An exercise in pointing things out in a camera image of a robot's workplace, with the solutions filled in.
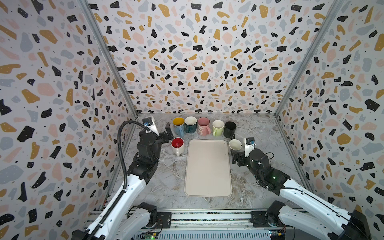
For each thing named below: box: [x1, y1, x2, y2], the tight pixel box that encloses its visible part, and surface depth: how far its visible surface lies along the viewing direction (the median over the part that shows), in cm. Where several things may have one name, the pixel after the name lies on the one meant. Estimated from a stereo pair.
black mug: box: [223, 121, 237, 140], surface depth 105 cm
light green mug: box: [212, 119, 225, 137], surface depth 105 cm
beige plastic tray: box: [184, 139, 232, 198], surface depth 90 cm
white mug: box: [171, 137, 185, 157], surface depth 97 cm
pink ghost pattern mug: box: [197, 116, 211, 136], surface depth 105 cm
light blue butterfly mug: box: [172, 117, 185, 138], surface depth 103 cm
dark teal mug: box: [184, 116, 197, 134], surface depth 105 cm
